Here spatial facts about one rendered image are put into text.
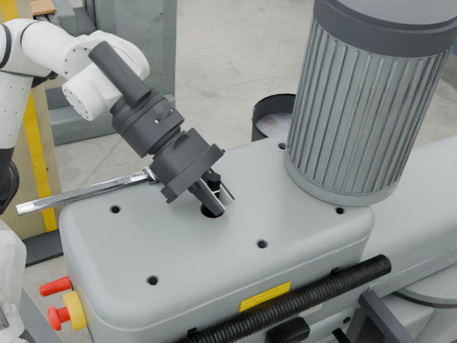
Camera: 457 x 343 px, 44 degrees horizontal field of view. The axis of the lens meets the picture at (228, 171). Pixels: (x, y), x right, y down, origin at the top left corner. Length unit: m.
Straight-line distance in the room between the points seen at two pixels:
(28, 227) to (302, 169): 2.52
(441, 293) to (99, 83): 0.84
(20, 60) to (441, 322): 1.02
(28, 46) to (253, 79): 3.69
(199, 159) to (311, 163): 0.18
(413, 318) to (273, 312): 0.48
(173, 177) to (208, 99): 3.52
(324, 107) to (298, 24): 4.68
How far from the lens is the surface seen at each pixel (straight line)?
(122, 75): 0.81
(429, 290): 1.31
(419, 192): 1.20
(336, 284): 0.93
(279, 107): 3.42
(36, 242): 3.33
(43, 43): 0.98
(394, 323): 1.14
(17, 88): 1.10
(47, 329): 2.55
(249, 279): 0.83
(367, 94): 0.80
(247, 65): 4.77
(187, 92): 4.40
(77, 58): 0.93
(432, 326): 1.38
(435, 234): 1.18
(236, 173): 0.94
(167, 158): 0.82
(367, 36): 0.75
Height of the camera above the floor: 2.53
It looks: 43 degrees down
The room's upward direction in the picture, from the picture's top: 7 degrees clockwise
